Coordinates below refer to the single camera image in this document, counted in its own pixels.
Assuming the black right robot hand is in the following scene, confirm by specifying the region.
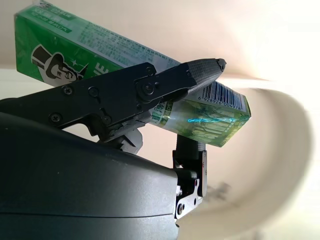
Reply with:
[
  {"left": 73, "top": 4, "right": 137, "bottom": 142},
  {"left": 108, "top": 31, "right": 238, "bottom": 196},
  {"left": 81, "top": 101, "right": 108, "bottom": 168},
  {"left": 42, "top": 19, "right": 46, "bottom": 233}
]
[{"left": 0, "top": 57, "right": 227, "bottom": 240}]

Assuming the green toothpaste box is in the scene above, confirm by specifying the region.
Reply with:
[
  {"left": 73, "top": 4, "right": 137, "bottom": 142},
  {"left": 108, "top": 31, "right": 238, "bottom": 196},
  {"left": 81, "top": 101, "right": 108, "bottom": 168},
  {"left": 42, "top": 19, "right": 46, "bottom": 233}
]
[{"left": 13, "top": 0, "right": 252, "bottom": 149}]

